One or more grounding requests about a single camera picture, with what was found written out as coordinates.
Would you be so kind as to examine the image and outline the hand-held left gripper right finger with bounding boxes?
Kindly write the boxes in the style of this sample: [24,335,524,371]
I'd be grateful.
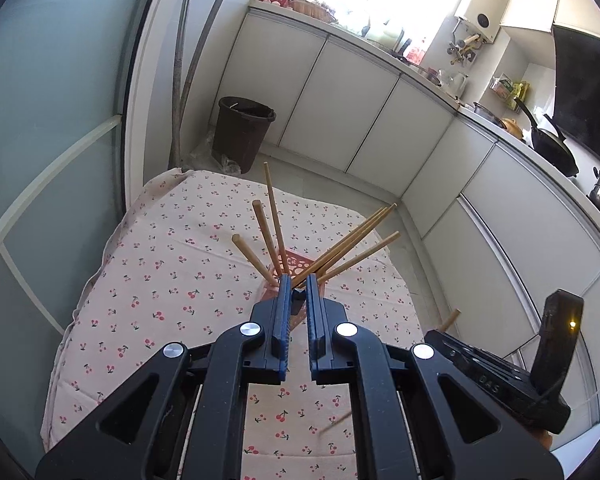
[305,273,564,480]

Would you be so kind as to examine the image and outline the brown plastic trash bin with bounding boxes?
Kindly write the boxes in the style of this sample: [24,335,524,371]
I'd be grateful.
[211,96,277,175]

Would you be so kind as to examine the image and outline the steel basin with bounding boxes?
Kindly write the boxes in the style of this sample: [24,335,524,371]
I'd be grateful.
[410,62,442,84]

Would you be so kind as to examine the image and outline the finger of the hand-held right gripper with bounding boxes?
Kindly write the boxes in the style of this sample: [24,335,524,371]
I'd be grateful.
[425,330,481,373]

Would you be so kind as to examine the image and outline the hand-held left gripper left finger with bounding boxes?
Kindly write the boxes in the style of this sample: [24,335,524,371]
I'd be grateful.
[35,274,293,480]

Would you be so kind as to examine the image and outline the cherry print tablecloth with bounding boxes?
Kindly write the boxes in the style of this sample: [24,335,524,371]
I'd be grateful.
[40,167,426,461]

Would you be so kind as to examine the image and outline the pink plastic utensil holder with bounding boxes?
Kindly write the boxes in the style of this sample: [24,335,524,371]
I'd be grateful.
[257,247,329,331]

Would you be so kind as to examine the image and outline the frosted glass sliding door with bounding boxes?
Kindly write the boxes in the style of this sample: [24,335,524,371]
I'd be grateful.
[0,0,151,461]

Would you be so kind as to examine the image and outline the white kitchen cabinets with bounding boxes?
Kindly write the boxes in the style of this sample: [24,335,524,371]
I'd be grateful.
[217,5,600,421]

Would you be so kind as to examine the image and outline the white electric kettle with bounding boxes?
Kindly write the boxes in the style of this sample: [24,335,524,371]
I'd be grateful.
[447,71,469,100]

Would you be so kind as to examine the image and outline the black range hood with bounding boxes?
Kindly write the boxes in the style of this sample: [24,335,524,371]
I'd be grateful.
[552,25,600,161]

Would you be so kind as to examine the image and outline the black wok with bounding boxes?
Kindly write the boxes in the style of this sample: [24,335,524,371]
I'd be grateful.
[514,97,581,178]

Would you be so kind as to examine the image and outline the steel pot with lid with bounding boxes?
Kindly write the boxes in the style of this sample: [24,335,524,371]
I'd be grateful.
[474,101,506,128]

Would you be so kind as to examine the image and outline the bunch of wooden chopsticks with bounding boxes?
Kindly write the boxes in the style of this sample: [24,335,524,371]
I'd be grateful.
[231,162,401,291]

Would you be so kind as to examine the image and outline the white water heater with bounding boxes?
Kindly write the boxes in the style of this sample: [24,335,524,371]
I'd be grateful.
[454,0,511,43]

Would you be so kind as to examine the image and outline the woven basket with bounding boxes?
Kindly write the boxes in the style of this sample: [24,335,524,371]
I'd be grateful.
[290,0,333,21]

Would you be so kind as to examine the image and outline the clear plastic bag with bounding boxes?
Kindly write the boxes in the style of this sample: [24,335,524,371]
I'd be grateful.
[182,130,243,176]

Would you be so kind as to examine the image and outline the water heater pipes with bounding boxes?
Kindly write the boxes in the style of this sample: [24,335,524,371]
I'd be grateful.
[446,32,482,67]

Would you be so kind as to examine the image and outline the wall rack with packets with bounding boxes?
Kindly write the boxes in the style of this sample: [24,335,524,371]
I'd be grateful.
[490,74,531,111]

